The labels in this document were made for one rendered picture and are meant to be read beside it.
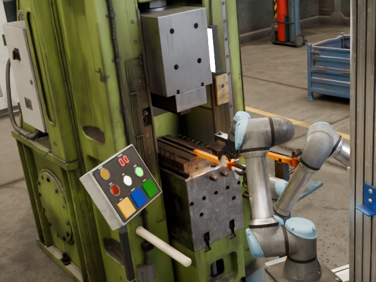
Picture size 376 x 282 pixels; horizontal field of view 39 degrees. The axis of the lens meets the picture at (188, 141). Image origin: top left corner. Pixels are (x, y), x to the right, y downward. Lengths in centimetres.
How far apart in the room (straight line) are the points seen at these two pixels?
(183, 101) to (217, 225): 76
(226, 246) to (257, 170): 119
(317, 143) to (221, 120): 100
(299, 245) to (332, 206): 235
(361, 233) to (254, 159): 47
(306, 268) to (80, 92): 159
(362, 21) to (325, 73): 503
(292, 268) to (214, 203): 96
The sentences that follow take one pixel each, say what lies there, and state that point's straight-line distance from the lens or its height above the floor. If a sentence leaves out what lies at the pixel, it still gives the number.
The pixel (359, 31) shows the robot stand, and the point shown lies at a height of 178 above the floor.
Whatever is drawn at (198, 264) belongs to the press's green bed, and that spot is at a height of 38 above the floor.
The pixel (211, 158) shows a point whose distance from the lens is 283.
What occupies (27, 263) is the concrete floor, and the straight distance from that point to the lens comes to 419.
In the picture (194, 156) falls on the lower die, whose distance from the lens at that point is 292.
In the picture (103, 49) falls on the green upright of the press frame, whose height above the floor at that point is 165.
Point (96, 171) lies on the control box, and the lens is 240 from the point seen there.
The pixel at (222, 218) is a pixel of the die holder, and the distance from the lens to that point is 309.
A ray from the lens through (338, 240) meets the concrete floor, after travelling 399.
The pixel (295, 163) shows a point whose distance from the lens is 294.
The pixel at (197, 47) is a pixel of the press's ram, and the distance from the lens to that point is 278.
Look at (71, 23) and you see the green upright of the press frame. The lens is 297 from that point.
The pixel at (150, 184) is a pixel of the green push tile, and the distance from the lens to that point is 258.
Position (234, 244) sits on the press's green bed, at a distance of 324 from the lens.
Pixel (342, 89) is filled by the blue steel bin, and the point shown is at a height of 20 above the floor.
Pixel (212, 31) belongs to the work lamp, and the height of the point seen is 162.
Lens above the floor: 212
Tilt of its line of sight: 21 degrees down
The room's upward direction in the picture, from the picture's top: 6 degrees counter-clockwise
